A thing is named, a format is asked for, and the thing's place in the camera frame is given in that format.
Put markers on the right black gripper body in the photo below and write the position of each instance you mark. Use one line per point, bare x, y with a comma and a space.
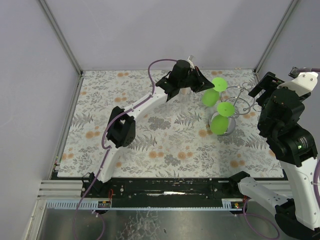
261, 83

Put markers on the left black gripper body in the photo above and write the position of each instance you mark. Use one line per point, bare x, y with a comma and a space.
196, 78

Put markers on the clear wine glass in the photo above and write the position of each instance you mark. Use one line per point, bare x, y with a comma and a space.
168, 110
184, 95

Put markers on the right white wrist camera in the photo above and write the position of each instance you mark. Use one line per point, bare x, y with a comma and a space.
304, 83

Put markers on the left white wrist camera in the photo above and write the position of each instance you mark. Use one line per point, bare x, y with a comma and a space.
192, 61

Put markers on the green wine glass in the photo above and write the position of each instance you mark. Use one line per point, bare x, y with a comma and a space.
211, 96
222, 121

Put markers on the clear wine glass front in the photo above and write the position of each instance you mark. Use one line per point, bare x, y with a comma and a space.
168, 110

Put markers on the green wine glass front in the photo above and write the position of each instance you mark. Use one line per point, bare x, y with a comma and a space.
222, 121

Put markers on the grey cable duct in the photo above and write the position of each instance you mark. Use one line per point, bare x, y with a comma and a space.
202, 204

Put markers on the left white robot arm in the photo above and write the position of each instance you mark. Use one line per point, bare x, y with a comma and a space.
120, 131

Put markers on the chrome wine glass rack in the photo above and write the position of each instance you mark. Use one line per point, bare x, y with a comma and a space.
238, 96

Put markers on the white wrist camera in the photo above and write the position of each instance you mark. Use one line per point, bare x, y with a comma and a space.
192, 61
304, 83

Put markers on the floral table mat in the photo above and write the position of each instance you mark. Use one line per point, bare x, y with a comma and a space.
180, 146

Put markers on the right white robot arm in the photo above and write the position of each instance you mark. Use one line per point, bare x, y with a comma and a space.
294, 147

